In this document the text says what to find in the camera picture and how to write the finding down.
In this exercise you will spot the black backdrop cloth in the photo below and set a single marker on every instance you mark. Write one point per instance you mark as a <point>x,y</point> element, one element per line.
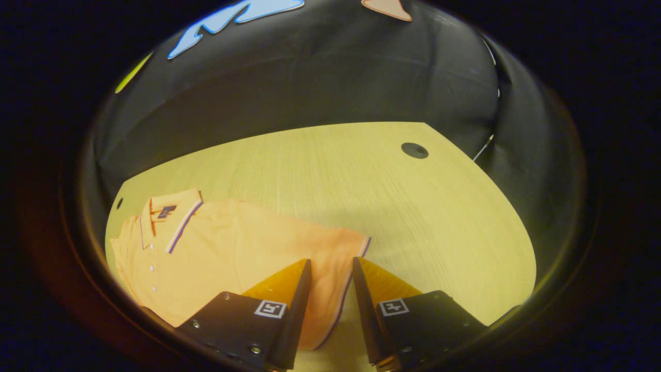
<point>335,77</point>

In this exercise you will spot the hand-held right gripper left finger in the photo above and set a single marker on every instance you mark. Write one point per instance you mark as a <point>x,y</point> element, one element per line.
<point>297,320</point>

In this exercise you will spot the orange T-shirt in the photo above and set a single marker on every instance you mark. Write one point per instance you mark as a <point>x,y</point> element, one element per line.
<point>232,248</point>

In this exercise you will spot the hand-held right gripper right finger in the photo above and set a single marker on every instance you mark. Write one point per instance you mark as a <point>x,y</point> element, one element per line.
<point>366,320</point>

